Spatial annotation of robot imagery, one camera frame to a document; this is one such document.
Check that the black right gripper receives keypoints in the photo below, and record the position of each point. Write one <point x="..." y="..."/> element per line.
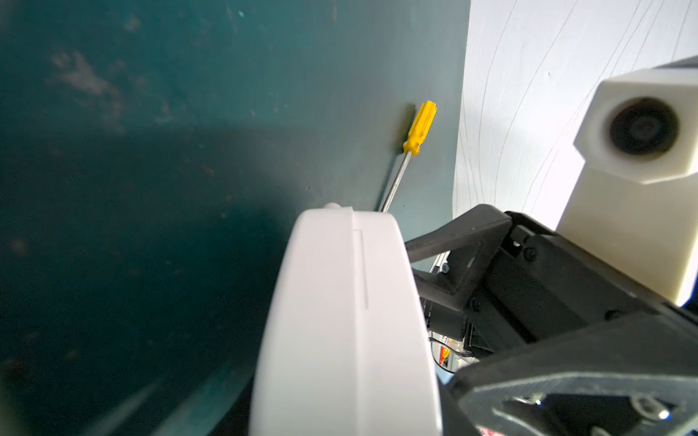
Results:
<point x="579" y="348"/>

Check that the yellow handled screwdriver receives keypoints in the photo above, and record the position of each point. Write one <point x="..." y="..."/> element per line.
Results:
<point x="416" y="136"/>

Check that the white square alarm clock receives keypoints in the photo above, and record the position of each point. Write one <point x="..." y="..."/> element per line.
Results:
<point x="345" y="349"/>

